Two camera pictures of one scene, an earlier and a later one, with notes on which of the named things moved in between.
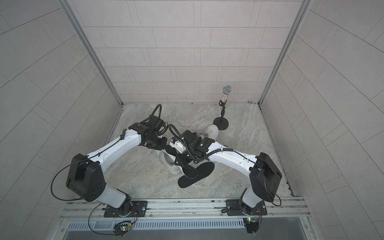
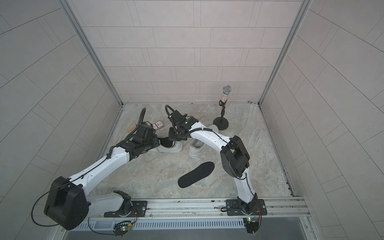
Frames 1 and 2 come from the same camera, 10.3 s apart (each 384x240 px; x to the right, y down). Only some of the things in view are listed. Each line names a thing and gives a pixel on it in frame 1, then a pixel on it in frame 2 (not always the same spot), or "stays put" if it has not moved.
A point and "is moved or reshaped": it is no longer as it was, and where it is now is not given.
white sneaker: x=168 y=160 is moved or reshaped
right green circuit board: x=252 y=224 stays put
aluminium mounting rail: x=296 y=208 stays put
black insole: x=189 y=171 is moved or reshaped
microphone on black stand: x=222 y=123 stays put
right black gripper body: x=187 y=155 -> x=177 y=133
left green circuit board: x=122 y=228 stays put
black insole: x=203 y=171 stays put
